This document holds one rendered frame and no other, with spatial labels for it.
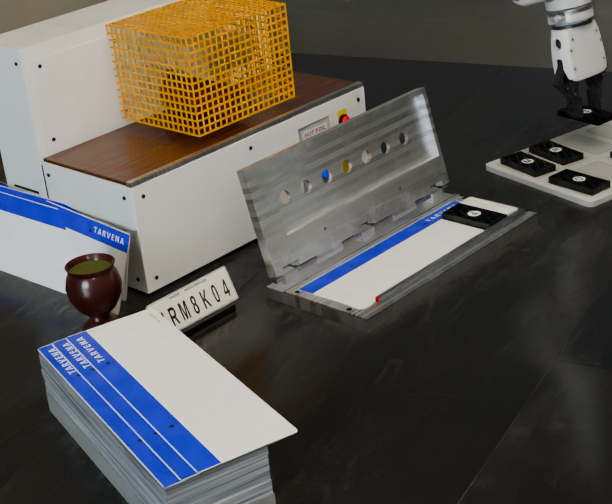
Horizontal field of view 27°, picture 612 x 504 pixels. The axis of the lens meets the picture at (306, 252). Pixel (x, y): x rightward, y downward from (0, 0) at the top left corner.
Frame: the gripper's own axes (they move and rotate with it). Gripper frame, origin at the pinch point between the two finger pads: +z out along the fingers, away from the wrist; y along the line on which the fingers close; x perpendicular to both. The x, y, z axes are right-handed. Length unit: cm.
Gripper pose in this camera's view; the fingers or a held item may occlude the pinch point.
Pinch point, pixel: (585, 103)
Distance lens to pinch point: 243.2
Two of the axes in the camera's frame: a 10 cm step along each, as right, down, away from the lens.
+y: 7.7, -3.4, 5.4
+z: 2.2, 9.4, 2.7
